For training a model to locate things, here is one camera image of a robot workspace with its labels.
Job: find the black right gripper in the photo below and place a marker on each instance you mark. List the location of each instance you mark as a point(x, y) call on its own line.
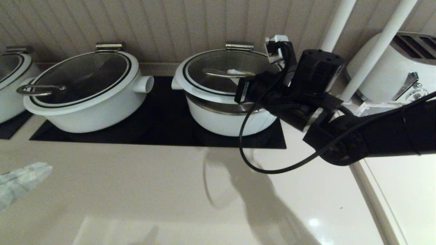
point(289, 98)

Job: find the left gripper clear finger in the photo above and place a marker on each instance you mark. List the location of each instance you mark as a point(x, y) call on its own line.
point(15, 194)
point(24, 173)

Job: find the glass lid with white rim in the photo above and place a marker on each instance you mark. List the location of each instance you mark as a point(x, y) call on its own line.
point(211, 61)
point(85, 75)
point(8, 68)

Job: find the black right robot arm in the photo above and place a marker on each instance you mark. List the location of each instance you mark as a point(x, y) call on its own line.
point(391, 136)

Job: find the metal lid handle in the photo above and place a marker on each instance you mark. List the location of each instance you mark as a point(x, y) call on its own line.
point(19, 50)
point(109, 46)
point(239, 47)

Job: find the white round cooking pot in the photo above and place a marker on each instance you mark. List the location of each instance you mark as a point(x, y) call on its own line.
point(10, 105)
point(102, 115)
point(218, 124)

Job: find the black glass induction cooktop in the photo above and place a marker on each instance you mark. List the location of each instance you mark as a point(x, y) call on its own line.
point(163, 115)
point(10, 129)

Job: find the white round pole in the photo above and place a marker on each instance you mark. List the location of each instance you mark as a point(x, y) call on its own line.
point(378, 47)
point(337, 23)

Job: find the clear acrylic sign block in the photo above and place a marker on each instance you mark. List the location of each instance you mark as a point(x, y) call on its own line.
point(378, 107)

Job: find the white toaster with chrome lever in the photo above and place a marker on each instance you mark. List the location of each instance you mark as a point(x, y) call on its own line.
point(385, 75)

